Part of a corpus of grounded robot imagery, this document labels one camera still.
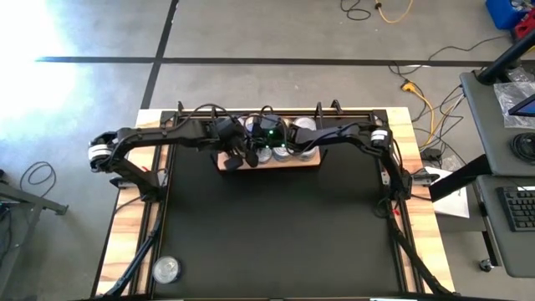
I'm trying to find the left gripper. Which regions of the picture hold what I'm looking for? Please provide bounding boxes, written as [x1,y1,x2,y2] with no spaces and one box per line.
[211,116,259,171]

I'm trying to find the black power adapter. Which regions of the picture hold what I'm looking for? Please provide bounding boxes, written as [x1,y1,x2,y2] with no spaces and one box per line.
[420,147,445,165]

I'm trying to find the black desk beam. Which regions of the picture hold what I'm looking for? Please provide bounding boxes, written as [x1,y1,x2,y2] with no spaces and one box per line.
[428,153,493,204]

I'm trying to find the white paper sheet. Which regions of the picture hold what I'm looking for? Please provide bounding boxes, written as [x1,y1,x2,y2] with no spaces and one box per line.
[424,166,471,220]

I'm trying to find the grey metal stand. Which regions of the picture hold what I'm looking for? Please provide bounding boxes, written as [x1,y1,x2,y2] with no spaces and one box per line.
[0,166,70,301]

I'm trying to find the grey desk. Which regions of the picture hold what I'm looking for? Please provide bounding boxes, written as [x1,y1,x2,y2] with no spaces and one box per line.
[459,69,535,279]

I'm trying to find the clear plastic bag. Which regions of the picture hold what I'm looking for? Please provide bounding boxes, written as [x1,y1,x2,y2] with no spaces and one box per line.
[492,66,535,130]

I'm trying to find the blue screen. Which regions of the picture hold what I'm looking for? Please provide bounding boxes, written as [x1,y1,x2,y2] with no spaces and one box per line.
[507,94,535,119]

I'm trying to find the blue plastic bin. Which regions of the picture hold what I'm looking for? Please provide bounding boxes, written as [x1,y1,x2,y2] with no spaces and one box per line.
[484,0,528,32]

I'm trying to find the black keyboard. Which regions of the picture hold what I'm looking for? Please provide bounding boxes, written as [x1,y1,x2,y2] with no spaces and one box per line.
[496,185,535,233]

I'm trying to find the red crate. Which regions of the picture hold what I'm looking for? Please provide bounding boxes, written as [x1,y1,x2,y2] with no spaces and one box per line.
[513,18,535,42]

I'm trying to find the grey base bracket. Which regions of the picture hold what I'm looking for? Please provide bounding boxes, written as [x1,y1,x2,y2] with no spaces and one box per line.
[109,175,141,190]
[380,170,441,187]

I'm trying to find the black cable loop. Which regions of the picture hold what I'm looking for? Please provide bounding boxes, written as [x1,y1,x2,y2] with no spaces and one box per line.
[339,0,373,22]
[19,160,58,197]

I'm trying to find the yellow extension cord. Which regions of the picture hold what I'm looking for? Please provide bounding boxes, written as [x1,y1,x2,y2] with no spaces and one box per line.
[400,79,466,152]

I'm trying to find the black aluminium table frame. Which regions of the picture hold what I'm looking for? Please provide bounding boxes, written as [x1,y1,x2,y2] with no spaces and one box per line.
[94,107,457,301]

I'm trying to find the yellow cable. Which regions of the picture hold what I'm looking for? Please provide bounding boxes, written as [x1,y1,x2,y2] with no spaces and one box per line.
[377,0,415,25]

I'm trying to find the black cable bundle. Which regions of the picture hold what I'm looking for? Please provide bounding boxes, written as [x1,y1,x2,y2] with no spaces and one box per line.
[411,83,467,154]

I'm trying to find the long black cable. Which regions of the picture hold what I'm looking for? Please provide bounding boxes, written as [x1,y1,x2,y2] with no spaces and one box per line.
[386,34,512,79]

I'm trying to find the coiled black cable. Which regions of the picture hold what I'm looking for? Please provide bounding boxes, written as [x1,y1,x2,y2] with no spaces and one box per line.
[508,131,535,166]

